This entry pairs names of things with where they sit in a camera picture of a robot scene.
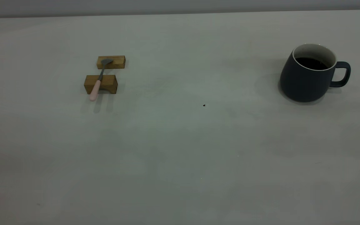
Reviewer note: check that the dark grey ceramic mug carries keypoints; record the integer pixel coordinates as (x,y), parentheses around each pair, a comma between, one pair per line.
(302,84)

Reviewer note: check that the arched wooden block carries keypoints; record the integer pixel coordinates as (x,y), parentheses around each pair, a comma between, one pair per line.
(108,82)

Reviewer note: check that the flat rectangular wooden block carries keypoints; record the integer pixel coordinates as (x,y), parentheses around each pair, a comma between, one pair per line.
(117,62)

